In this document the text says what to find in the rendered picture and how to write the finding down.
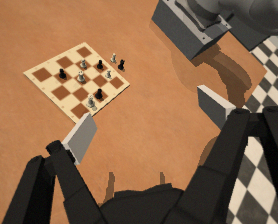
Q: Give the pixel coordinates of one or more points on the white pawn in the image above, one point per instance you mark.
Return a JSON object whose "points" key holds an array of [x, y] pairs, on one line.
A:
{"points": [[83, 65], [108, 75], [113, 58]]}

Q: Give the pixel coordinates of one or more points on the white rook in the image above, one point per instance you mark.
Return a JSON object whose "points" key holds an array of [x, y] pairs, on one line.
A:
{"points": [[80, 77]]}

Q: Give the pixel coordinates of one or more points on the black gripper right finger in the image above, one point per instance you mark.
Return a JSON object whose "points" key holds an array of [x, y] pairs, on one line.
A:
{"points": [[210, 189]]}

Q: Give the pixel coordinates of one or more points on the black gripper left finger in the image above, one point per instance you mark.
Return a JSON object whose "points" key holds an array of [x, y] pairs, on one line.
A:
{"points": [[32, 200]]}

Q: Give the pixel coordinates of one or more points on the wooden chessboard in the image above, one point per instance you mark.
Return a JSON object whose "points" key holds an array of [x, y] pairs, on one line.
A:
{"points": [[68, 93]]}

